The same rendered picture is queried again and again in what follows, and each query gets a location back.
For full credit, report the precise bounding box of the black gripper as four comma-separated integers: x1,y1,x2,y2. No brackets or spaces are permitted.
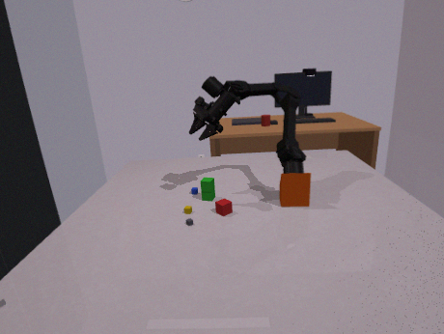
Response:
189,100,228,141

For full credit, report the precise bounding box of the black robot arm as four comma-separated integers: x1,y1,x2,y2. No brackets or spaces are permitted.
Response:
202,76,307,174

